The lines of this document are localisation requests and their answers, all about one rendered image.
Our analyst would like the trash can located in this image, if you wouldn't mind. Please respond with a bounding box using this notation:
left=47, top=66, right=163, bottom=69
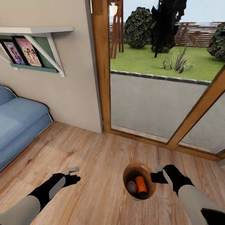
left=123, top=162, right=157, bottom=202

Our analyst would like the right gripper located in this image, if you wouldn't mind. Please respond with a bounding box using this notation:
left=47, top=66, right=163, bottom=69
left=151, top=172, right=168, bottom=184

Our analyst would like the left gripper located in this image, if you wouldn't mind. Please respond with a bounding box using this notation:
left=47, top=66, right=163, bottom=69
left=65, top=175, right=81, bottom=187

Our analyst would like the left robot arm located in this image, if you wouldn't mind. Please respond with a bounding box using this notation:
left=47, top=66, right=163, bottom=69
left=0, top=167, right=81, bottom=225

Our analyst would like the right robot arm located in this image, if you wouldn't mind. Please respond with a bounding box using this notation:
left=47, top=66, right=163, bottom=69
left=151, top=165, right=225, bottom=225

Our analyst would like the can of soda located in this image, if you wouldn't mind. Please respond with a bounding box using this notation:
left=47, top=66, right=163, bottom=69
left=134, top=176, right=148, bottom=199
left=126, top=181, right=138, bottom=194
left=131, top=179, right=141, bottom=199

